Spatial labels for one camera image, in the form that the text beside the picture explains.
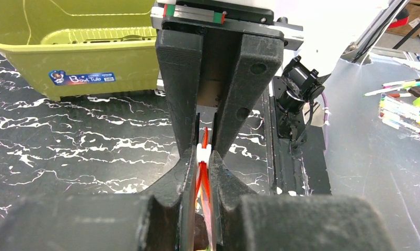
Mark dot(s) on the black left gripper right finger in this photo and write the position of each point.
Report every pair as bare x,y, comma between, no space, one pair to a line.
249,221

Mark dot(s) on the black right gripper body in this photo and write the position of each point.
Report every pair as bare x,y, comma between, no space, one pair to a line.
250,17

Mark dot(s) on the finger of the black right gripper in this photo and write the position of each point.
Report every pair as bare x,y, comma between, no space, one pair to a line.
179,56
256,62

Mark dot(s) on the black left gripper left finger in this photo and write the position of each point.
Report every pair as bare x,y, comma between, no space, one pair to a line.
161,217

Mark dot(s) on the clear zip bag red zipper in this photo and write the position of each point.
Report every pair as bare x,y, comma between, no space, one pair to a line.
203,188

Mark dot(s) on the dark purple plum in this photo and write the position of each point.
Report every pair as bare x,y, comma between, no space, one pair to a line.
201,241

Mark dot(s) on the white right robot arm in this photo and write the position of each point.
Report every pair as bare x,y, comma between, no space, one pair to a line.
225,53

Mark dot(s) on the olive green plastic basket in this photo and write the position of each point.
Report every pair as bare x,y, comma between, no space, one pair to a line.
70,48

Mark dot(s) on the pile of coloured markers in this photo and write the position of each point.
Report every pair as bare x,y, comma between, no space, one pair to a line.
399,105

